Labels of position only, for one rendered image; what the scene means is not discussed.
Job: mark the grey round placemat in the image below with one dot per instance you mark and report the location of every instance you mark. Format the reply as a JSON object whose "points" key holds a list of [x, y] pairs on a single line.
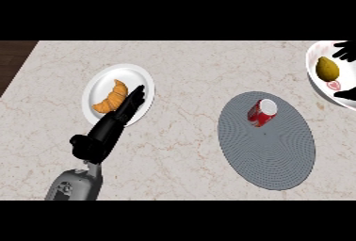
{"points": [[269, 144]]}

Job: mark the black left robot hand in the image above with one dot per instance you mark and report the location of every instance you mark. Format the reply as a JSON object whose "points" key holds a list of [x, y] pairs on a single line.
{"points": [[108, 127]]}

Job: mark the red can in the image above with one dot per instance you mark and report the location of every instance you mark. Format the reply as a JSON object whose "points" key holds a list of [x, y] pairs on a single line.
{"points": [[262, 113]]}

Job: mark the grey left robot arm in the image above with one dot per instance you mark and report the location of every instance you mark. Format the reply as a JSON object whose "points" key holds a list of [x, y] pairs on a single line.
{"points": [[76, 185]]}

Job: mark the golden croissant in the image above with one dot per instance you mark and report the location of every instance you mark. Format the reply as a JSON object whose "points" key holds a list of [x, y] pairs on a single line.
{"points": [[113, 99]]}

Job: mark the yellow lemon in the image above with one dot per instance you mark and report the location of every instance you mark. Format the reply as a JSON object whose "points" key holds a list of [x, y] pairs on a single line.
{"points": [[327, 69]]}

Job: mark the white round plate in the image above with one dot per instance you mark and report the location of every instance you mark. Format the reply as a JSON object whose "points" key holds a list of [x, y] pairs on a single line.
{"points": [[119, 94]]}

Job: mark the white bowl with pink hearts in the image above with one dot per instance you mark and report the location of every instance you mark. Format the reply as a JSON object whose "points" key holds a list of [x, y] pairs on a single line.
{"points": [[327, 84]]}

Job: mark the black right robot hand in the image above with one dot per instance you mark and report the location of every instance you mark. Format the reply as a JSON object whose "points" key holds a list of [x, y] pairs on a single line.
{"points": [[346, 51]]}

